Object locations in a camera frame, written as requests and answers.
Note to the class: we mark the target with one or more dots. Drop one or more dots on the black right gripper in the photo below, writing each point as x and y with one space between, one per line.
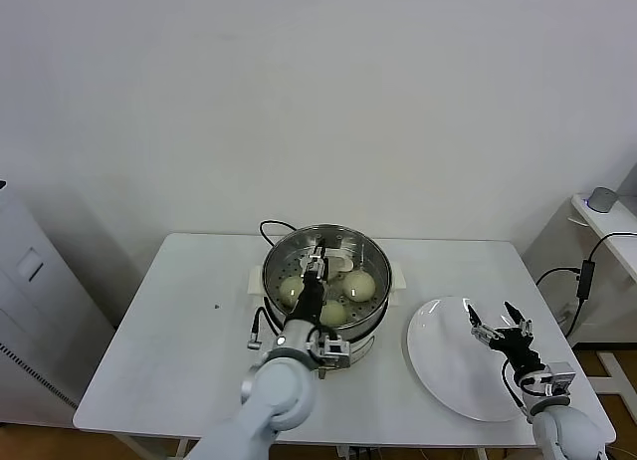
520 353

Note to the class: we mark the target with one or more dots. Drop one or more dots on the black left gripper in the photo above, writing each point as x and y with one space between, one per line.
311 300

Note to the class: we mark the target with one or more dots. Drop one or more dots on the white steamed baozi bun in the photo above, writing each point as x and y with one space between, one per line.
359 287
290 291
334 313

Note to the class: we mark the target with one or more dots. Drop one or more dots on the round glass pot lid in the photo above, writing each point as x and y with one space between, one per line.
368 261

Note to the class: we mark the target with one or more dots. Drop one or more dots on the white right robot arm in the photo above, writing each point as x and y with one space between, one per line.
572 432

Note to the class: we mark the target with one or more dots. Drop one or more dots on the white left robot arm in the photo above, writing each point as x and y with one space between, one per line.
278 390

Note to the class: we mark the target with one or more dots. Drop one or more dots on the steel perforated steamer basket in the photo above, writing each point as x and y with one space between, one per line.
370 318

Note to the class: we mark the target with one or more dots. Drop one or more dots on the white power plug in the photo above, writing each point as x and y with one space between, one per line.
565 311

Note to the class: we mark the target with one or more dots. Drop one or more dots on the white round plate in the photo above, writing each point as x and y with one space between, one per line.
448 360

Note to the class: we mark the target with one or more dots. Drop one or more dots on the white electric cooker pot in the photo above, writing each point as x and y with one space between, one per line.
363 350

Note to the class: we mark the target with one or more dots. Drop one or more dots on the white floor stand base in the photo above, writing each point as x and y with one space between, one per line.
614 375

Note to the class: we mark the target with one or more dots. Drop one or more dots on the white side desk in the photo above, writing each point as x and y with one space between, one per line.
604 226

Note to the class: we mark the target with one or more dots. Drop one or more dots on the grey cup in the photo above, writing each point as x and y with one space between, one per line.
601 200

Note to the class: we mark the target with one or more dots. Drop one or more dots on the white floor cabinet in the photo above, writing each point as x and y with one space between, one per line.
30 291

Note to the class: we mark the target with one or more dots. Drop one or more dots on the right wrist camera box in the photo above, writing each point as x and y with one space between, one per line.
561 378

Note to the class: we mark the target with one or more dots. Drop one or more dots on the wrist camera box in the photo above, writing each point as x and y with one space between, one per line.
561 378
336 351

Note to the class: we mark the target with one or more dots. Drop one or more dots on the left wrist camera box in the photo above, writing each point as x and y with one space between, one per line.
336 351

